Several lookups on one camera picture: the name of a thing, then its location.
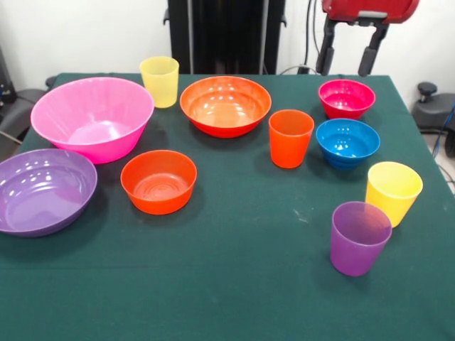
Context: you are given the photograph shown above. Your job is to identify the purple cup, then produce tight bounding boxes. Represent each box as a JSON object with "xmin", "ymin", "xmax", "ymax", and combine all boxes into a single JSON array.
[{"xmin": 329, "ymin": 201, "xmax": 393, "ymax": 277}]

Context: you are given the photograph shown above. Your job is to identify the orange cup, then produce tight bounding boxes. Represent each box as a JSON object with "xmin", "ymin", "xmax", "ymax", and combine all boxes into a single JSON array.
[{"xmin": 268, "ymin": 109, "xmax": 316, "ymax": 170}]

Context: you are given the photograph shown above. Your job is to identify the small orange bowl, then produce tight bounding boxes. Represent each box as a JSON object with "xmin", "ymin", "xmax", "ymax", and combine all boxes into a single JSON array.
[{"xmin": 119, "ymin": 149, "xmax": 198, "ymax": 216}]

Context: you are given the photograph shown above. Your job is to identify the pale yellow cup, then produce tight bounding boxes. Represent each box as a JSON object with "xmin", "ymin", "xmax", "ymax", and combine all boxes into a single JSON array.
[{"xmin": 139, "ymin": 55, "xmax": 180, "ymax": 109}]

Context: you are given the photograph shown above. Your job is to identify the large orange bowl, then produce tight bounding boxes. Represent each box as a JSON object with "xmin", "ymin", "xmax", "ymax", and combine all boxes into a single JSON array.
[{"xmin": 179, "ymin": 75, "xmax": 273, "ymax": 139}]

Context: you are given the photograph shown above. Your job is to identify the dark green tablecloth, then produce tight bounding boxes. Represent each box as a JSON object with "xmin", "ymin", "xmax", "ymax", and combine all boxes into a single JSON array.
[{"xmin": 0, "ymin": 72, "xmax": 455, "ymax": 341}]

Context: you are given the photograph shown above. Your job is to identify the large pink bowl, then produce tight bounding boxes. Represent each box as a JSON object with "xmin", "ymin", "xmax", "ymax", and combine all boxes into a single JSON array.
[{"xmin": 30, "ymin": 76, "xmax": 156, "ymax": 165}]

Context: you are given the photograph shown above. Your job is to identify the small blue bowl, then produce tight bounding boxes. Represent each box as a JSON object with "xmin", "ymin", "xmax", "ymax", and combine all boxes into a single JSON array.
[{"xmin": 315, "ymin": 118, "xmax": 381, "ymax": 171}]

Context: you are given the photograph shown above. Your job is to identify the black hanging cable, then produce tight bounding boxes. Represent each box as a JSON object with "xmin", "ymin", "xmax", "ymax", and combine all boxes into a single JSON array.
[{"xmin": 306, "ymin": 0, "xmax": 323, "ymax": 74}]

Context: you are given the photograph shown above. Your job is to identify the bright yellow cup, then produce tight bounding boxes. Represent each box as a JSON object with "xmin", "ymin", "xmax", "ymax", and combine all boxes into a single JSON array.
[{"xmin": 365, "ymin": 161, "xmax": 424, "ymax": 229}]

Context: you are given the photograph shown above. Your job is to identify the small pink-red bowl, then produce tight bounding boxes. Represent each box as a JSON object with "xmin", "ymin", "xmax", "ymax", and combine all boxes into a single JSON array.
[{"xmin": 318, "ymin": 79, "xmax": 377, "ymax": 120}]

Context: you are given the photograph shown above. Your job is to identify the purple bowl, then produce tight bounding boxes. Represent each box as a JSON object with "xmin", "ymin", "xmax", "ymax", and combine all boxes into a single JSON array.
[{"xmin": 0, "ymin": 148, "xmax": 99, "ymax": 238}]

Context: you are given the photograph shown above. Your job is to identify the black pedestal foot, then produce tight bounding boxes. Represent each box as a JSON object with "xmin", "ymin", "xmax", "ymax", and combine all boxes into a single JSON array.
[
  {"xmin": 412, "ymin": 81, "xmax": 455, "ymax": 133},
  {"xmin": 0, "ymin": 88, "xmax": 49, "ymax": 150}
]

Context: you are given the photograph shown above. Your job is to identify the tangle of floor cables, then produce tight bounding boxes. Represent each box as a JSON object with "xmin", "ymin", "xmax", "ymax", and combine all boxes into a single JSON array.
[{"xmin": 429, "ymin": 102, "xmax": 455, "ymax": 185}]

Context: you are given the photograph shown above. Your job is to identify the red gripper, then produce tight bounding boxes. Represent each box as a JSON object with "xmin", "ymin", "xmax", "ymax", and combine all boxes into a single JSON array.
[{"xmin": 315, "ymin": 0, "xmax": 420, "ymax": 77}]

